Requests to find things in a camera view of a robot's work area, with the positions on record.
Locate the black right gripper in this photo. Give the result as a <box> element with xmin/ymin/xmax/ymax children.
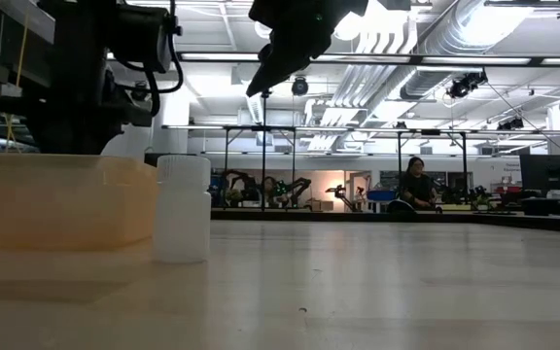
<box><xmin>245</xmin><ymin>0</ymin><xmax>369</xmax><ymax>98</ymax></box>

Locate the white pill bottle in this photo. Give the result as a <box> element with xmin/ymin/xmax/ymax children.
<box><xmin>153</xmin><ymin>154</ymin><xmax>213</xmax><ymax>264</ymax></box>

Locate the translucent orange plastic basket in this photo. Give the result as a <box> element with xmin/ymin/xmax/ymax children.
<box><xmin>0</xmin><ymin>151</ymin><xmax>161</xmax><ymax>253</ymax></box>

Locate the black tripod stand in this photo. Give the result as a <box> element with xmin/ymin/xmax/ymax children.
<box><xmin>259</xmin><ymin>87</ymin><xmax>269</xmax><ymax>212</ymax></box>

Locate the blue plastic bin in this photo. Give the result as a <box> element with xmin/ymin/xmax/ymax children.
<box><xmin>366</xmin><ymin>189</ymin><xmax>400</xmax><ymax>203</ymax></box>

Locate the person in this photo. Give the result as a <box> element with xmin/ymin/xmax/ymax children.
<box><xmin>397</xmin><ymin>156</ymin><xmax>441</xmax><ymax>212</ymax></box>

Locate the long ceiling light strip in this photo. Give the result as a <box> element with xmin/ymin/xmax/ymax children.
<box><xmin>177</xmin><ymin>50</ymin><xmax>560</xmax><ymax>68</ymax></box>

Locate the black computer monitor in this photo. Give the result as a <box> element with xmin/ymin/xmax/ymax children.
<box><xmin>518</xmin><ymin>154</ymin><xmax>560</xmax><ymax>198</ymax></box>

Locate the black round hanging camera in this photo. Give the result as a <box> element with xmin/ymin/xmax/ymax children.
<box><xmin>290</xmin><ymin>76</ymin><xmax>311</xmax><ymax>97</ymax></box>

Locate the black background rig frame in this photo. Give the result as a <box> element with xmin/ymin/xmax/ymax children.
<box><xmin>161</xmin><ymin>123</ymin><xmax>472</xmax><ymax>212</ymax></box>

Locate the silver ventilation duct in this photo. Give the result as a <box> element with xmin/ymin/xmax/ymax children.
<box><xmin>398</xmin><ymin>0</ymin><xmax>537</xmax><ymax>101</ymax></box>

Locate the black ceiling mounted camera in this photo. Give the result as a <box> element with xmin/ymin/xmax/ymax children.
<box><xmin>445</xmin><ymin>68</ymin><xmax>489</xmax><ymax>100</ymax></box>

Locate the black metal table frame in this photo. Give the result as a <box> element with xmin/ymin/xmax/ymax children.
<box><xmin>210</xmin><ymin>207</ymin><xmax>560</xmax><ymax>236</ymax></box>

